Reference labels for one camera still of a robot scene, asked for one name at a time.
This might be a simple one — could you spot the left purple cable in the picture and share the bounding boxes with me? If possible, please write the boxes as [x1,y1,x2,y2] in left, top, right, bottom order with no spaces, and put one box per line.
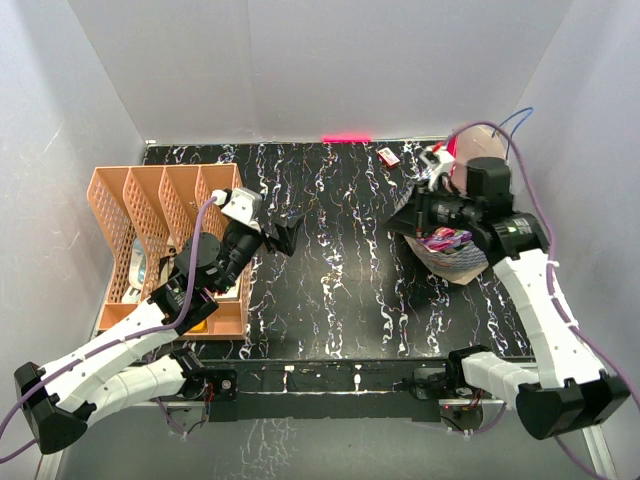
[0,197,221,464]

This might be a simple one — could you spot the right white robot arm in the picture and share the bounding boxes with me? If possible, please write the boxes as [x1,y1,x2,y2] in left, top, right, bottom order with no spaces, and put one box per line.
[387,151,630,440]

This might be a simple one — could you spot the red white small box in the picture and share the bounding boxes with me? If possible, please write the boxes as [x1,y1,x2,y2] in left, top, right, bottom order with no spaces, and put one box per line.
[377,147,400,168]

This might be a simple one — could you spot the blue checkered paper bag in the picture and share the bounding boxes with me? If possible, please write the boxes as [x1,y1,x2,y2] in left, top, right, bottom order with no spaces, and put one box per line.
[404,125,506,285]

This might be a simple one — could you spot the orange plastic desk organizer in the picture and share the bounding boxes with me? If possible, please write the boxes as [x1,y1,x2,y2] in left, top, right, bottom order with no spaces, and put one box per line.
[87,163,243,332]

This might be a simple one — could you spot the purple candy bag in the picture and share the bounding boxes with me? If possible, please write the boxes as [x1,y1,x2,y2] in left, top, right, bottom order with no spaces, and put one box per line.
[418,227,472,254]

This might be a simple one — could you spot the red white box in organizer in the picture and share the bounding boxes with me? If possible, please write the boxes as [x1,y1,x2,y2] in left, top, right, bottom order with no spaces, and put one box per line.
[214,276,242,302]

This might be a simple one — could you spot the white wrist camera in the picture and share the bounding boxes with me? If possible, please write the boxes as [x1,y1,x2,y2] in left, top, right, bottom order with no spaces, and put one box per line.
[419,142,455,191]
[211,187,262,232]

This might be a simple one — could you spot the purple cable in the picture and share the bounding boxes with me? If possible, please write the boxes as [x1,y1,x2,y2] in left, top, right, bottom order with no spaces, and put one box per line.
[0,197,221,464]
[439,121,640,480]

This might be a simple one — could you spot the yellow sponge block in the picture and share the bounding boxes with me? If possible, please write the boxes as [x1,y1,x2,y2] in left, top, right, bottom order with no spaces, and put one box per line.
[188,320,208,334]

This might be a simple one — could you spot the pink tape strip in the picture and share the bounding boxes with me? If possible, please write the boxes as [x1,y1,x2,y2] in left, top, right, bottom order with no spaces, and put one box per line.
[322,133,371,144]

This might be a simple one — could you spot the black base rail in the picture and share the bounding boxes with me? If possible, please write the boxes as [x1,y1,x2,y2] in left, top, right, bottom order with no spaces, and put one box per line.
[149,357,501,424]

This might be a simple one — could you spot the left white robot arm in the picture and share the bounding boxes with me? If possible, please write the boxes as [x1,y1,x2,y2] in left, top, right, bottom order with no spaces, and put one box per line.
[14,217,303,455]

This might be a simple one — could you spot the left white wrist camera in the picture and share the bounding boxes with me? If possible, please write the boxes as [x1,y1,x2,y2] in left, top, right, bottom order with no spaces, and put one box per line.
[211,187,262,232]

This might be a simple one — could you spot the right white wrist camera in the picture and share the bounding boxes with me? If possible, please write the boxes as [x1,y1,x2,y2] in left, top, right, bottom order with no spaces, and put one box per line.
[419,142,455,191]

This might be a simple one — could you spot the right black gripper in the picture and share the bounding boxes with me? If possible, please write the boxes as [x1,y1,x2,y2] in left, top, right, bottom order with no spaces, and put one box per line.
[381,178,479,239]

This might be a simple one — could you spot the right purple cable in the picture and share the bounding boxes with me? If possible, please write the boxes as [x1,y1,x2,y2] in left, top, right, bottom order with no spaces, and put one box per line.
[439,121,640,480]

